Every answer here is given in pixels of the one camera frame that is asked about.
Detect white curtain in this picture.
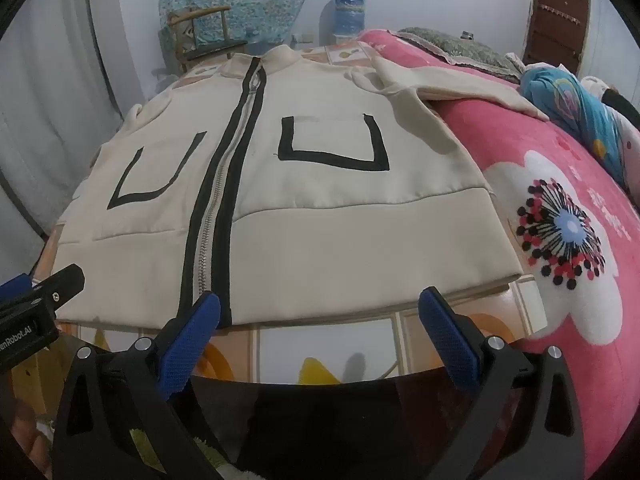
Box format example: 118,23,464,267
0,0,126,241

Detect brown wooden door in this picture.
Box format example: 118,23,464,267
522,0,593,78

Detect wooden chair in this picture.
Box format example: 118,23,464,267
159,5,249,73

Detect black white cloth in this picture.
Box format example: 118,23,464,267
582,76,640,131

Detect blue water bottle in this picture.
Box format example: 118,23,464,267
331,0,367,36

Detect cream jacket with black trim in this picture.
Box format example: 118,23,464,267
50,44,551,328

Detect teal floral wall cloth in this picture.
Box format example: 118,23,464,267
159,0,322,56

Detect green patterned pillow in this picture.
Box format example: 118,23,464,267
397,26,526,83

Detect blue printed clothing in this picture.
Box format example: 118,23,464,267
520,62,640,191

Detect pink floral blanket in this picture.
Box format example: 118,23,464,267
357,29,640,480

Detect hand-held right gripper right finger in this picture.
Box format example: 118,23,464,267
418,286,586,480

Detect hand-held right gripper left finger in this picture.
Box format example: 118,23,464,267
52,291,241,480

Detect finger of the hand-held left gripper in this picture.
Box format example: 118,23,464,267
0,272,32,304
0,264,86,319

